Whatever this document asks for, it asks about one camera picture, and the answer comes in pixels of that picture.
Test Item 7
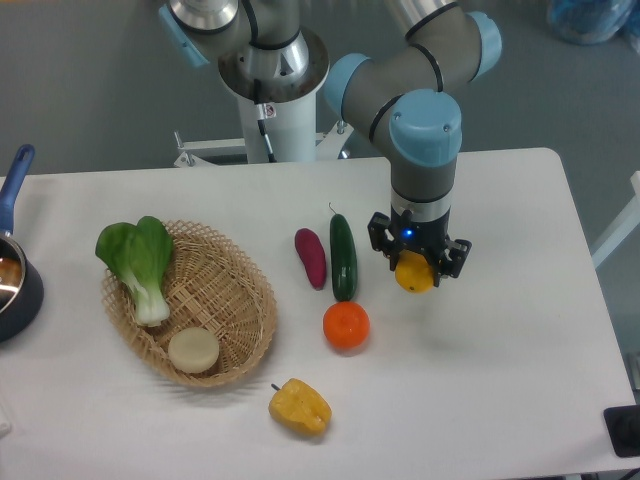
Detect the yellow bell pepper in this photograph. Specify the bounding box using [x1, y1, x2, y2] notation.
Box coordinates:
[268, 378, 332, 437]

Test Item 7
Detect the purple sweet potato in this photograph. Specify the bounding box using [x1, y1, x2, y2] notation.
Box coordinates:
[294, 228, 327, 290]

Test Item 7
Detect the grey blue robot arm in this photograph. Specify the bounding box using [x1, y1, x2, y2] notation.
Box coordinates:
[159, 1, 502, 284]

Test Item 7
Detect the green cucumber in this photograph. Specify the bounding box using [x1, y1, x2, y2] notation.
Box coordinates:
[329, 204, 359, 302]

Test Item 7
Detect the blue handled saucepan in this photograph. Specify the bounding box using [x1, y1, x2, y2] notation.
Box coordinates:
[1, 144, 44, 342]

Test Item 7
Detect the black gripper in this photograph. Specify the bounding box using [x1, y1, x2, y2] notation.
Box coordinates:
[367, 208, 472, 287]

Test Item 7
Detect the woven bamboo basket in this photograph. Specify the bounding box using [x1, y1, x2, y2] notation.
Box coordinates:
[102, 220, 277, 388]

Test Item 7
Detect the white frame at right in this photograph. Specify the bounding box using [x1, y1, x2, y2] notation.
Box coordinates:
[590, 171, 639, 269]

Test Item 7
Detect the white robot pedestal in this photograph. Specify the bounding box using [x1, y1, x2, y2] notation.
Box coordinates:
[174, 90, 353, 168]

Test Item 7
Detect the round cream cake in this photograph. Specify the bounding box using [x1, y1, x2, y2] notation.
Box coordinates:
[168, 327, 220, 374]

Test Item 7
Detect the green bok choy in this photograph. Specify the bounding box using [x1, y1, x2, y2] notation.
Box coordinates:
[95, 216, 174, 327]

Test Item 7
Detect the blue plastic bag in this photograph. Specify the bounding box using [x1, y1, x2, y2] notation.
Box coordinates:
[546, 0, 637, 46]

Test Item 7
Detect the black device at edge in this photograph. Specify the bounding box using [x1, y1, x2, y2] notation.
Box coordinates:
[603, 405, 639, 458]

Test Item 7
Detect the yellow mango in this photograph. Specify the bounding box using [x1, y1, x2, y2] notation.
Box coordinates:
[395, 250, 434, 293]

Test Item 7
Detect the orange tangerine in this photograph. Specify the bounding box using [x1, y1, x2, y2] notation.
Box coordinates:
[323, 301, 370, 350]

